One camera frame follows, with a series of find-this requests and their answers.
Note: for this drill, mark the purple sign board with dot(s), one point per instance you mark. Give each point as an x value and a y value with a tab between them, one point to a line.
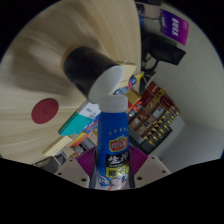
175	26

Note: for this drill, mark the yellow gift box red ribbon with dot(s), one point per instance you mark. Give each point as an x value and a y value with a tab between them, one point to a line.
133	96

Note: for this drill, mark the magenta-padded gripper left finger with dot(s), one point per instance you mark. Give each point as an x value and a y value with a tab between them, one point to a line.
71	171

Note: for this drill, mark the wooden shelf unit with trophies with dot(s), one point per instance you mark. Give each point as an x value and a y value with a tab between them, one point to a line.
153	120

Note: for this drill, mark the blue printed book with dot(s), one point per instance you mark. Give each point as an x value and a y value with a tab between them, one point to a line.
135	80

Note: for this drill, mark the white booklet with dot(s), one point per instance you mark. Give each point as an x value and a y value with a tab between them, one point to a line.
90	110

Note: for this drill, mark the black mug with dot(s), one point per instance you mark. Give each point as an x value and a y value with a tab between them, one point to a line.
85	70

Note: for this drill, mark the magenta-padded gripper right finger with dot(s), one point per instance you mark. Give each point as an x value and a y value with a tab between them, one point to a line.
151	170

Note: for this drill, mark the flat round red coaster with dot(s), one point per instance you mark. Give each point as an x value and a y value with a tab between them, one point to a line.
45	111

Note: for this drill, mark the blue drink bottle white cap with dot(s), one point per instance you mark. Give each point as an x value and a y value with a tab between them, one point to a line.
111	133

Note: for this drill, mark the teal book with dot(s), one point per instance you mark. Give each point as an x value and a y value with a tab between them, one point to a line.
73	124

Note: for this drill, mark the orange book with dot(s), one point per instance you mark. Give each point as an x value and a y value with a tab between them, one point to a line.
78	140

